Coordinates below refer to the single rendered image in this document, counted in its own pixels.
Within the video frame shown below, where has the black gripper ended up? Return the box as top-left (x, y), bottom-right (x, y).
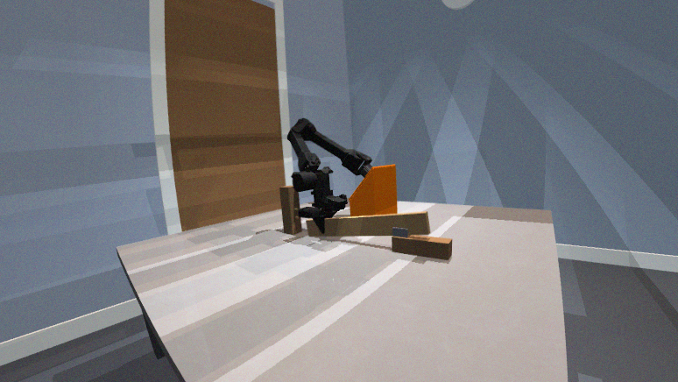
top-left (298, 187), bottom-right (337, 234)

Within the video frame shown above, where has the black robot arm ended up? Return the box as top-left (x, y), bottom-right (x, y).
top-left (287, 118), bottom-right (373, 211)

